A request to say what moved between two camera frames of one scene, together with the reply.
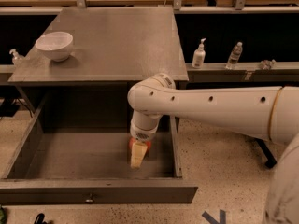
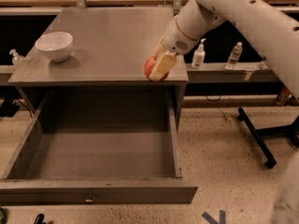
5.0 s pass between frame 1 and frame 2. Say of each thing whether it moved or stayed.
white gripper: moved
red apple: moved
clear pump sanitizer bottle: stayed
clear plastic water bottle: stayed
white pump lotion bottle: stayed
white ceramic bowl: stayed
